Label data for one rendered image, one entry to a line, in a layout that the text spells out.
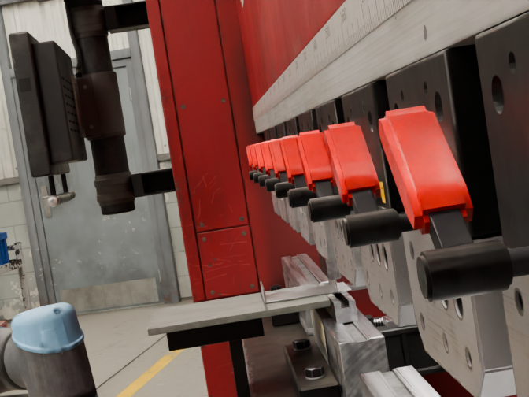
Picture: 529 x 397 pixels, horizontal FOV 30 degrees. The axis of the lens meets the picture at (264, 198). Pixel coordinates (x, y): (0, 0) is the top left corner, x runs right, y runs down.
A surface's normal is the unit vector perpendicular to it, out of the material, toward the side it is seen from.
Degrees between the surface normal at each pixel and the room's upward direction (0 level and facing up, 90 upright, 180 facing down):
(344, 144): 39
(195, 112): 90
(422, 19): 90
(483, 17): 90
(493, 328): 90
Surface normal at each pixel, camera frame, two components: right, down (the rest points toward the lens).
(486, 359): 0.05, 0.04
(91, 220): -0.18, 0.08
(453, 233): -0.08, -0.73
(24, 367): -0.67, 0.20
